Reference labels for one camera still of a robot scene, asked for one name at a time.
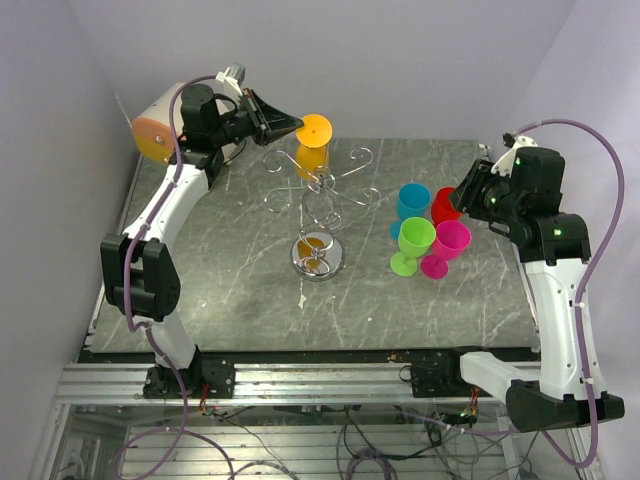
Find chrome wine glass rack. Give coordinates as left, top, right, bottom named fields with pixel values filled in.
left=262, top=147, right=381, bottom=282

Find blue plastic wine glass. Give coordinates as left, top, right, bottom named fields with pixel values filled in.
left=390, top=183, right=431, bottom=240

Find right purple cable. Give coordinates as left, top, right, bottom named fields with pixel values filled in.
left=514, top=118, right=626, bottom=470

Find purple cable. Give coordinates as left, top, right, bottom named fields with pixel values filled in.
left=112, top=74, right=236, bottom=480
left=514, top=118, right=626, bottom=470

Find orange plastic wine glass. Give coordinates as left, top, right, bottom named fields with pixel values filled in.
left=294, top=114, right=333, bottom=181

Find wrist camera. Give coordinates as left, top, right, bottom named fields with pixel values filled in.
left=491, top=133, right=538, bottom=177
left=215, top=63, right=246, bottom=97

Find round mini drawer cabinet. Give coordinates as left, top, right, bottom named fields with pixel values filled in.
left=131, top=82, right=241, bottom=169

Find red plastic wine glass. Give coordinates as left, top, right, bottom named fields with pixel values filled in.
left=431, top=186, right=462, bottom=226

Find green plastic wine glass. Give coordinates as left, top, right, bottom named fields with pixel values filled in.
left=390, top=217, right=436, bottom=277

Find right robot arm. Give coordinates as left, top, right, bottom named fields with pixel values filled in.
left=440, top=146, right=625, bottom=432

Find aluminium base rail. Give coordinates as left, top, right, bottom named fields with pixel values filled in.
left=49, top=349, right=541, bottom=406

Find floor cable bundle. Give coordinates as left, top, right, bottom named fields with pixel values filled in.
left=189, top=399, right=561, bottom=480

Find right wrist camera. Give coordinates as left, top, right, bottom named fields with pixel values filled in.
left=491, top=133, right=538, bottom=177

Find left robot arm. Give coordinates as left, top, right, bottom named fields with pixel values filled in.
left=100, top=76, right=303, bottom=399

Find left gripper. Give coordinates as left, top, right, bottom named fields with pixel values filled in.
left=214, top=90, right=307, bottom=149

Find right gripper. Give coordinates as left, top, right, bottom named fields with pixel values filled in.
left=449, top=158, right=525, bottom=225

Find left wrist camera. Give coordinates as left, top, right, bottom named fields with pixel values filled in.
left=215, top=63, right=246, bottom=97

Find pink plastic wine glass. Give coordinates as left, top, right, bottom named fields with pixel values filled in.
left=420, top=220, right=472, bottom=280

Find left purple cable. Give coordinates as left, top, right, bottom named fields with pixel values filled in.
left=112, top=74, right=236, bottom=480

